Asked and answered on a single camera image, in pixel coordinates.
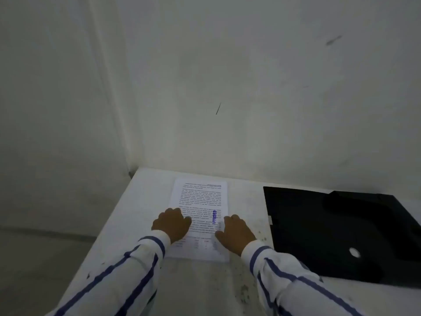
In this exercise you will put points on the black folder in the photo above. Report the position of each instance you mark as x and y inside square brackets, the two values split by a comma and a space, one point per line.
[315, 233]

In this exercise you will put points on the white printed paper sheet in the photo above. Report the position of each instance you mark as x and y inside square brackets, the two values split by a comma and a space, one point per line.
[200, 200]

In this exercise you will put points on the person's right forearm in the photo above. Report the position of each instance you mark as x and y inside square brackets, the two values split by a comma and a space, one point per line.
[289, 286]

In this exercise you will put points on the person's left thumb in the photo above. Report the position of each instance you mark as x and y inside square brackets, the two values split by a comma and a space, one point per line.
[187, 223]

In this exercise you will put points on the person's left forearm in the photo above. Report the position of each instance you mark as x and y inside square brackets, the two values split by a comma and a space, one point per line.
[125, 276]

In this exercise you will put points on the person's right hand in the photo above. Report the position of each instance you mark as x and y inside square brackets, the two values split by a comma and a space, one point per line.
[235, 236]

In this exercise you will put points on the person's right thumb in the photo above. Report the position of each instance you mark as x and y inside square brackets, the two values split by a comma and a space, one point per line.
[219, 234]

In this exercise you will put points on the person's left hand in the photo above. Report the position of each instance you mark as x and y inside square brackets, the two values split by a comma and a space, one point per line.
[171, 225]

